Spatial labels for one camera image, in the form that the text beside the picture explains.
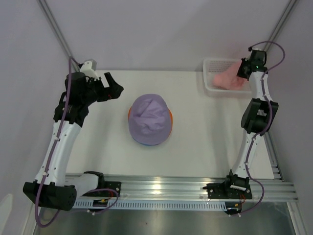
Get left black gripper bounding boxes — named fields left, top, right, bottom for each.
left=82, top=72, right=123, bottom=106

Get pink bucket hat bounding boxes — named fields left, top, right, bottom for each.
left=213, top=61, right=248, bottom=91

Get purple bucket hat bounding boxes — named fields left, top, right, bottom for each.
left=128, top=94, right=171, bottom=144

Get orange bucket hat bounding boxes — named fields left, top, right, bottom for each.
left=128, top=106, right=174, bottom=142

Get blue bucket hat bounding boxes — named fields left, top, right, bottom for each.
left=139, top=142, right=158, bottom=146

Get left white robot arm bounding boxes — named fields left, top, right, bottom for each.
left=23, top=72, right=124, bottom=211

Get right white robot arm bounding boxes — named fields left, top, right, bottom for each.
left=223, top=47, right=279, bottom=199

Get white plastic basket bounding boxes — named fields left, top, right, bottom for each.
left=203, top=58, right=251, bottom=98

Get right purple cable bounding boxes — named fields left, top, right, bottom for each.
left=227, top=41, right=287, bottom=217

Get purple cable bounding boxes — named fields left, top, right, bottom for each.
left=34, top=56, right=121, bottom=228
left=227, top=41, right=287, bottom=217

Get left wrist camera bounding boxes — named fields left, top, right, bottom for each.
left=79, top=59, right=100, bottom=80

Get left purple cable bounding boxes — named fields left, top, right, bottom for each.
left=34, top=56, right=121, bottom=228

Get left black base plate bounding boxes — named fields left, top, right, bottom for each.
left=95, top=181, right=122, bottom=197

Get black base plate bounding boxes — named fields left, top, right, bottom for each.
left=202, top=183, right=252, bottom=199
left=95, top=181, right=122, bottom=197

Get aluminium mounting rail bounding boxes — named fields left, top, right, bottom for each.
left=65, top=156, right=299, bottom=203

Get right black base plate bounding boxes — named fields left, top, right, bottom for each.
left=202, top=183, right=252, bottom=199

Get white slotted cable duct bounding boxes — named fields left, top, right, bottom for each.
left=73, top=199, right=226, bottom=211

